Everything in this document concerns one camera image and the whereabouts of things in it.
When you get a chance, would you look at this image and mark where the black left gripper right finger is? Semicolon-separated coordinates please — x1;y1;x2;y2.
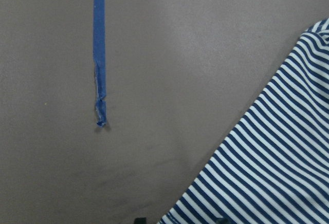
216;218;227;224

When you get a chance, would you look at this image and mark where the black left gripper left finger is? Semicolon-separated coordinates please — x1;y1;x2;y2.
134;217;147;224

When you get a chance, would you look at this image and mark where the navy white striped polo shirt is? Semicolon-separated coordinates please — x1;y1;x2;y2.
160;20;328;223

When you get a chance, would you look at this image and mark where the blue tape strip lengthwise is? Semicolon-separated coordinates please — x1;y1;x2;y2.
93;0;107;127

